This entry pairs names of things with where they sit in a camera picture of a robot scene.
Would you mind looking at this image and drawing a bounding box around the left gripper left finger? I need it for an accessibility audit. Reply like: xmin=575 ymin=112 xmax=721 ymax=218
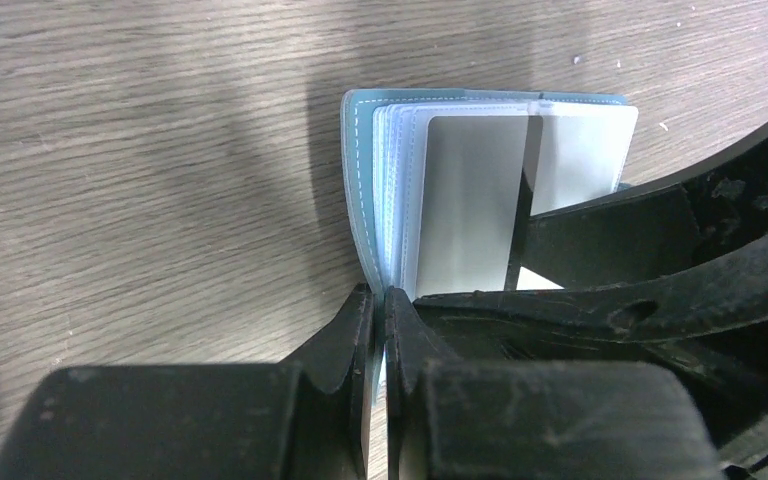
xmin=0 ymin=284 xmax=374 ymax=479

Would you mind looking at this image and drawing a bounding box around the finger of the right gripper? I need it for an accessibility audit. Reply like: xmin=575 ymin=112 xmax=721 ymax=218
xmin=505 ymin=122 xmax=768 ymax=290
xmin=414 ymin=234 xmax=768 ymax=467

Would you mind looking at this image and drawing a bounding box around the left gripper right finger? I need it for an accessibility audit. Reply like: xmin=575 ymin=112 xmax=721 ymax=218
xmin=383 ymin=288 xmax=723 ymax=479

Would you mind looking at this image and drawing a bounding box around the blue card holder wallet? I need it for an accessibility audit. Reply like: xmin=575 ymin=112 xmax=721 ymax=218
xmin=341 ymin=88 xmax=638 ymax=299

